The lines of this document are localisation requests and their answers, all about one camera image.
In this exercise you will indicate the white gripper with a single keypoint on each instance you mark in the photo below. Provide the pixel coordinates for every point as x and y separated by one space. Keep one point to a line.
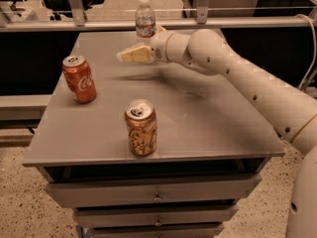
158 47

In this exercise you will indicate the clear plastic water bottle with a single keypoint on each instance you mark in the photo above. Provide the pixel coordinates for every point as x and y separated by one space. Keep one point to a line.
145 21

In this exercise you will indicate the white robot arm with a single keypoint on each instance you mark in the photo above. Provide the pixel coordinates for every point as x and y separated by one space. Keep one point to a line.
291 112

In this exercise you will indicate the gold soda can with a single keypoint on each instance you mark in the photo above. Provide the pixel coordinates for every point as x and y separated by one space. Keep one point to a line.
142 126

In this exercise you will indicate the red Coca-Cola can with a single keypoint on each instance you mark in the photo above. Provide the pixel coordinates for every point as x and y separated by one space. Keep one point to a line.
78 76

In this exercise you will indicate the top grey drawer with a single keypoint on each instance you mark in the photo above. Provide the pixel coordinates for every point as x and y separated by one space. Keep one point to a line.
148 191

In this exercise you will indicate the grey drawer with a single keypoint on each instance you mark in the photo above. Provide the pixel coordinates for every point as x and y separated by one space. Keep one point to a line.
201 230
148 191
155 216

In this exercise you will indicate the middle grey drawer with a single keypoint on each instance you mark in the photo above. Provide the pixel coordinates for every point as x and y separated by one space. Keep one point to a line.
155 216

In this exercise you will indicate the bottom grey drawer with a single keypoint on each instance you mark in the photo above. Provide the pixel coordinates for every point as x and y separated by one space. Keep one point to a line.
201 230

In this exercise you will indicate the metal railing frame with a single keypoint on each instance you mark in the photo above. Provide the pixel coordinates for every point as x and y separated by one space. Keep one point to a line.
18 16

